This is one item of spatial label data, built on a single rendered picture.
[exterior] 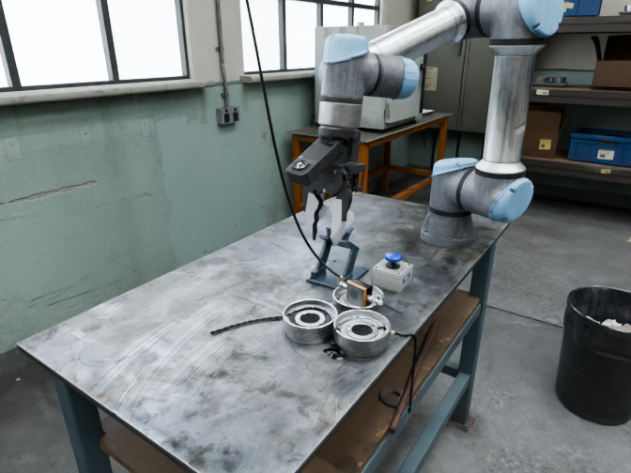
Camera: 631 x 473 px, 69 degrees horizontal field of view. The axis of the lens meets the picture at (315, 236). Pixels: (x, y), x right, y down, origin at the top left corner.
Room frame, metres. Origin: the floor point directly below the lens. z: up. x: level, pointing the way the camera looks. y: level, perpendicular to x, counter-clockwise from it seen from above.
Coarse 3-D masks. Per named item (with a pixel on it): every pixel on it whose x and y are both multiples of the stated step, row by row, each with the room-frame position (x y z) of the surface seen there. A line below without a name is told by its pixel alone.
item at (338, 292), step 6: (336, 288) 0.85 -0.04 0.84; (378, 288) 0.85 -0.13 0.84; (336, 294) 0.85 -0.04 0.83; (342, 294) 0.85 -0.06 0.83; (378, 294) 0.85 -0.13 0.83; (336, 300) 0.80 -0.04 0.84; (336, 306) 0.80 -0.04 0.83; (342, 306) 0.79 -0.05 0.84; (348, 306) 0.78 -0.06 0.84; (354, 306) 0.80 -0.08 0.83; (366, 306) 0.80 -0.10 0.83; (372, 306) 0.78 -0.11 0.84; (378, 306) 0.79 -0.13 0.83; (342, 312) 0.79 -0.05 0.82; (378, 312) 0.79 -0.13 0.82
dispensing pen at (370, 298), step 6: (342, 282) 0.85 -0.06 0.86; (354, 282) 0.82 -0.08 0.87; (360, 282) 0.82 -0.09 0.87; (342, 288) 0.85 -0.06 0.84; (366, 288) 0.80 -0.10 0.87; (372, 288) 0.81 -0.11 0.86; (366, 294) 0.80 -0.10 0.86; (372, 294) 0.81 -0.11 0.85; (366, 300) 0.80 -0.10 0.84; (372, 300) 0.78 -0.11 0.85; (378, 300) 0.78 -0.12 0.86; (384, 306) 0.76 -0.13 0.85
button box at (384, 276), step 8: (384, 264) 0.96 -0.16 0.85; (400, 264) 0.96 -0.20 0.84; (408, 264) 0.96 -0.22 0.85; (376, 272) 0.94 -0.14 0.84; (384, 272) 0.92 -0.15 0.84; (392, 272) 0.92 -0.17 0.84; (400, 272) 0.92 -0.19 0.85; (408, 272) 0.94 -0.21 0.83; (376, 280) 0.94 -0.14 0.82; (384, 280) 0.92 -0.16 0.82; (392, 280) 0.91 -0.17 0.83; (400, 280) 0.90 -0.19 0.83; (408, 280) 0.94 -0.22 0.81; (384, 288) 0.92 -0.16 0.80; (392, 288) 0.91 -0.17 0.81; (400, 288) 0.91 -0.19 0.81
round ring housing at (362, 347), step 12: (348, 312) 0.76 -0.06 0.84; (360, 312) 0.77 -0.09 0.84; (372, 312) 0.76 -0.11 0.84; (336, 324) 0.73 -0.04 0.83; (360, 324) 0.74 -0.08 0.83; (372, 324) 0.74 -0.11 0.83; (384, 324) 0.74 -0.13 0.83; (336, 336) 0.70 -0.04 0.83; (360, 336) 0.70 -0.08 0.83; (372, 336) 0.70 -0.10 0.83; (384, 336) 0.68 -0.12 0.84; (348, 348) 0.67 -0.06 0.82; (360, 348) 0.67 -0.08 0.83; (372, 348) 0.67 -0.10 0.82; (384, 348) 0.69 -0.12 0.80
